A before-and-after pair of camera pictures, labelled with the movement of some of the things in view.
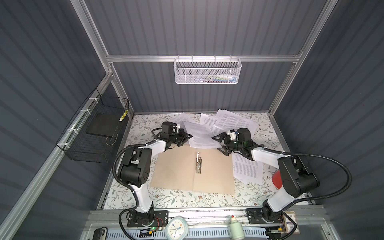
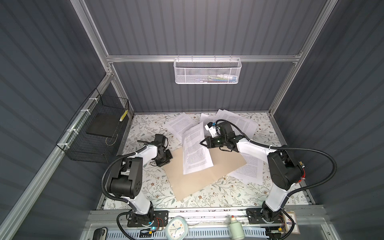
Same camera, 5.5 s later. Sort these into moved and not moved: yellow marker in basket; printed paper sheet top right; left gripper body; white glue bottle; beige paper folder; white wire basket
Moved: beige paper folder; left gripper body
Not moved: white glue bottle; printed paper sheet top right; white wire basket; yellow marker in basket
